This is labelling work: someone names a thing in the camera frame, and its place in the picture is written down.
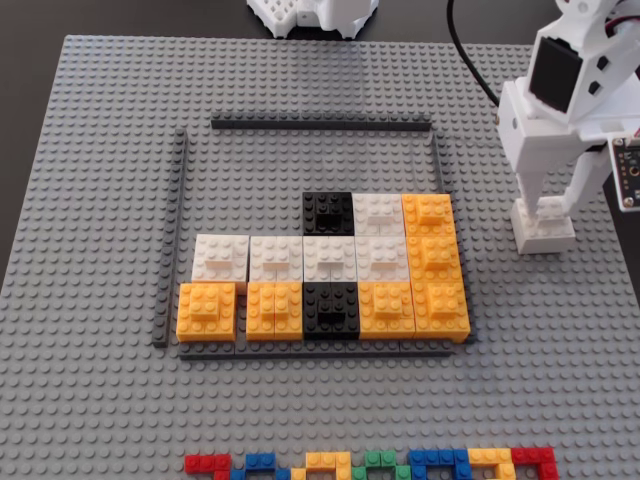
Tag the yellow lego brick letter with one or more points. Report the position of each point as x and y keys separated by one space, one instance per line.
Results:
x=490 y=456
x=325 y=460

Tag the yellow lego cube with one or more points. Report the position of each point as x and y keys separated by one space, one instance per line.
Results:
x=275 y=312
x=442 y=312
x=206 y=312
x=435 y=260
x=387 y=310
x=429 y=215

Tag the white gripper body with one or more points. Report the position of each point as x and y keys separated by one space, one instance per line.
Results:
x=531 y=150

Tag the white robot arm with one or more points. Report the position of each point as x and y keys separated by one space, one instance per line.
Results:
x=580 y=10

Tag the green lego brick letter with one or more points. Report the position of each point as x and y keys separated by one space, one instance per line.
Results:
x=380 y=459

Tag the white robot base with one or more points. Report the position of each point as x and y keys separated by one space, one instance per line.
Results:
x=310 y=15

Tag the grey studded lego baseplate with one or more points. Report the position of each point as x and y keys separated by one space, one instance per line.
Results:
x=100 y=200

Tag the red lego brick letter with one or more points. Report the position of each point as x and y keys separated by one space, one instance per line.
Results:
x=200 y=462
x=537 y=456

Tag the black wrist camera board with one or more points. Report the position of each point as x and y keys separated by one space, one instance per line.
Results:
x=627 y=175

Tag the black lego cube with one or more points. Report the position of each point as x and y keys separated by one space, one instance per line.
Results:
x=327 y=214
x=331 y=310

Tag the blue lego brick letter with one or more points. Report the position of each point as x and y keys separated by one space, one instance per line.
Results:
x=260 y=461
x=435 y=457

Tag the dark grey lego strip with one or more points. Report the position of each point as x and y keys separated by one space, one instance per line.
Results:
x=170 y=240
x=442 y=165
x=320 y=121
x=300 y=350

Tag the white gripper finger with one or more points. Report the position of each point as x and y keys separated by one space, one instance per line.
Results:
x=529 y=195
x=590 y=175

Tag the white lego cube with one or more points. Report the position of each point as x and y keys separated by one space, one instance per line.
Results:
x=220 y=257
x=330 y=260
x=377 y=215
x=276 y=260
x=382 y=260
x=545 y=235

